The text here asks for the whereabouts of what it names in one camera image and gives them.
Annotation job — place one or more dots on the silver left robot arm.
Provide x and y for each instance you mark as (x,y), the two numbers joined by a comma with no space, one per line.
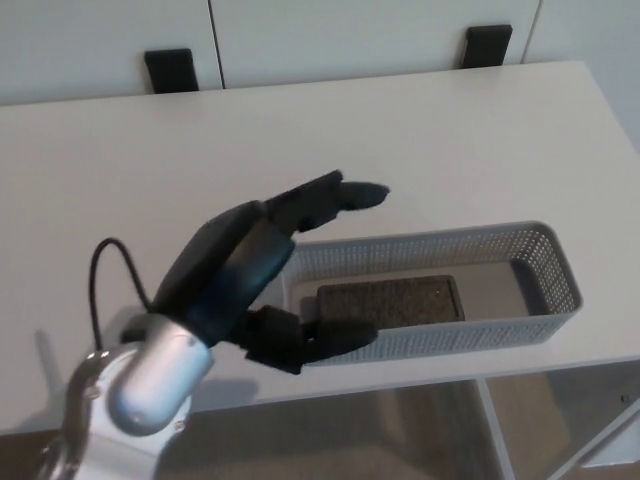
(150,380)

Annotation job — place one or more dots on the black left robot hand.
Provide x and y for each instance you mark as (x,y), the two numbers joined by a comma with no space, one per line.
(220,270)

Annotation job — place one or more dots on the white desk with metal frame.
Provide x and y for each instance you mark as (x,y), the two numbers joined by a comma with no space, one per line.
(350,140)

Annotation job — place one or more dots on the grey perforated plastic basket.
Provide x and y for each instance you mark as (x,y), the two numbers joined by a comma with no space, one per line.
(475,335)

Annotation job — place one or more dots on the dark grey felt eraser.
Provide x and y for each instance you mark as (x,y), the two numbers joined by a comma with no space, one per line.
(395,300)

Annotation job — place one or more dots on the white cabinet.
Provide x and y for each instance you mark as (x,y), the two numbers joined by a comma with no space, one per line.
(325,35)

